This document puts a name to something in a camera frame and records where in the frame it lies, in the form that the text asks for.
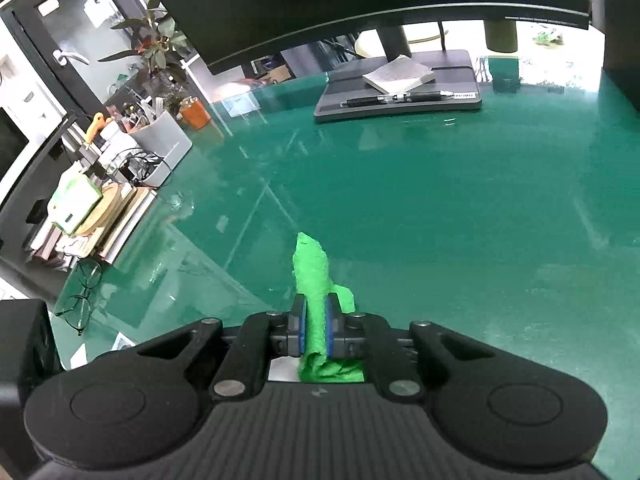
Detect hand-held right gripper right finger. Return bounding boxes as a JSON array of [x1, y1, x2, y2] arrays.
[[325, 294, 501, 402]]

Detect black pen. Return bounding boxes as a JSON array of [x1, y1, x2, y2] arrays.
[[340, 89, 454, 109]]

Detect small green white toy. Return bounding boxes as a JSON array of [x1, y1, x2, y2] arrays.
[[532, 27, 566, 49]]

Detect white door handle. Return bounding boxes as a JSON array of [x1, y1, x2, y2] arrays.
[[53, 49, 92, 67]]

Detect orange handled tool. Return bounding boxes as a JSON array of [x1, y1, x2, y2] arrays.
[[85, 113, 115, 144]]

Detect grey notepad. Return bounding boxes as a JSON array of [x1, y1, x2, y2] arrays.
[[362, 55, 436, 94]]

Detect stack of books and boxes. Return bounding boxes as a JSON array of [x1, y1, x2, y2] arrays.
[[95, 187, 157, 264]]

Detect round wooden board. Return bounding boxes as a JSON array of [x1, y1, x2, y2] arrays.
[[75, 182, 136, 237]]

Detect dark-leaved potted plant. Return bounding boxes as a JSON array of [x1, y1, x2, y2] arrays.
[[97, 0, 192, 102]]

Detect green microfibre cloth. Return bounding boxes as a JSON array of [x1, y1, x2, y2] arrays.
[[292, 232, 366, 384]]

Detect white desk organizer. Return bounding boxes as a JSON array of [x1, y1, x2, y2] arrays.
[[100, 109, 194, 189]]

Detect green tissue box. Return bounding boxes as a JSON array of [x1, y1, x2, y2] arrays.
[[47, 167, 104, 236]]

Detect dark framed glass door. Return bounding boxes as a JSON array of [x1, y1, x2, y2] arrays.
[[0, 0, 157, 126]]

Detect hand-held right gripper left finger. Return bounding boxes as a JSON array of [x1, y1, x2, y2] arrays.
[[135, 294, 307, 402]]

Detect dark olive cylinder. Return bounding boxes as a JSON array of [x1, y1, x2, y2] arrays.
[[483, 18, 519, 54]]

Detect black rimmed eyeglasses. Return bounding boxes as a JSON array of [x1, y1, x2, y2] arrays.
[[54, 258, 104, 337]]

